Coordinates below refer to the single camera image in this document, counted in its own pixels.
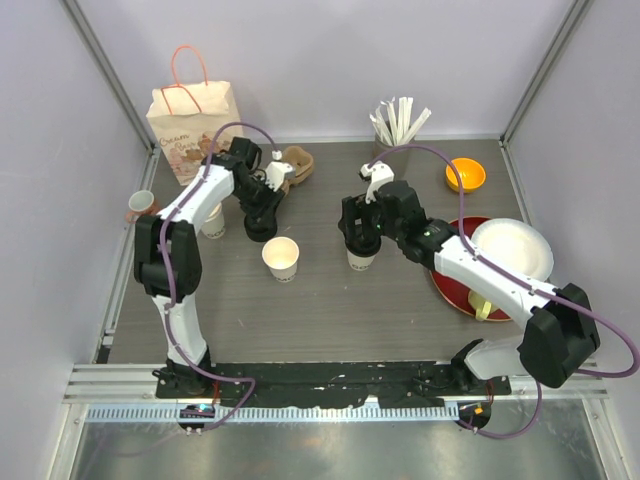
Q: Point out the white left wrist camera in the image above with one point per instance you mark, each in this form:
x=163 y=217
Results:
x=279 y=173

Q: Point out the grey straw holder cup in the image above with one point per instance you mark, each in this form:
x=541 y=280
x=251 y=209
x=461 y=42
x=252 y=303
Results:
x=397 y=160

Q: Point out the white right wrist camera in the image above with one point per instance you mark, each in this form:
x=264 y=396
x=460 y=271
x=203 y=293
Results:
x=376 y=175

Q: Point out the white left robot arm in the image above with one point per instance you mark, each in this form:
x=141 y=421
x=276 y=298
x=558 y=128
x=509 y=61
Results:
x=167 y=260

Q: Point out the yellow mug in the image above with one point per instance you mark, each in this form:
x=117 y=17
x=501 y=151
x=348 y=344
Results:
x=482 y=308

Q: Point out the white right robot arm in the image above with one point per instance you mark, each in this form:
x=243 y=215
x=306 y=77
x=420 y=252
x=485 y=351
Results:
x=558 y=333

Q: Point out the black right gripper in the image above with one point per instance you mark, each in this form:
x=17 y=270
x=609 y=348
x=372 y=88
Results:
x=355 y=209

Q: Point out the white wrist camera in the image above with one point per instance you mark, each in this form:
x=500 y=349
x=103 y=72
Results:
x=279 y=173
x=376 y=175

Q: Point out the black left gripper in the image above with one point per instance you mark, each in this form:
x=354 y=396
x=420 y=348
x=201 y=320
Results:
x=268 y=208

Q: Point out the stack of white paper cups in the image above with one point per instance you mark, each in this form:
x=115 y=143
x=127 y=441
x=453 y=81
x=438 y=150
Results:
x=214 y=225

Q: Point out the white paper plate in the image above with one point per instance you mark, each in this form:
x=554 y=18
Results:
x=517 y=245

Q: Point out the paper bag with orange handles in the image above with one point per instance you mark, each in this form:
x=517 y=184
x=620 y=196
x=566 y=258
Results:
x=189 y=120

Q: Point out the black cup lid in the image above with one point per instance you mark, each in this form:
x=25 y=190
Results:
x=363 y=249

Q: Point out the brown cardboard cup carrier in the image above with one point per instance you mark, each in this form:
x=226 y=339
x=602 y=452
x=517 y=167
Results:
x=303 y=164

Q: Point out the small pink ceramic teacup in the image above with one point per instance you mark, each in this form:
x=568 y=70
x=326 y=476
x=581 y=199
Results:
x=142 y=202

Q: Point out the orange bowl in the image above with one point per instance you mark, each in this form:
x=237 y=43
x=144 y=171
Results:
x=471 y=172

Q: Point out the stack of black cup lids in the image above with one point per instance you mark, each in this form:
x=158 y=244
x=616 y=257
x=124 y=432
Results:
x=260 y=233

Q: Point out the white paper cup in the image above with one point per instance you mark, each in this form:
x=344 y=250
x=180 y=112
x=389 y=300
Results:
x=360 y=260
x=281 y=255

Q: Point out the red round tray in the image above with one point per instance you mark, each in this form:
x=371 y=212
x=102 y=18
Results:
x=455 y=294

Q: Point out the perforated cable duct rail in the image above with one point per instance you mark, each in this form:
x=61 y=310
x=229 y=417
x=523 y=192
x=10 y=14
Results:
x=370 y=411

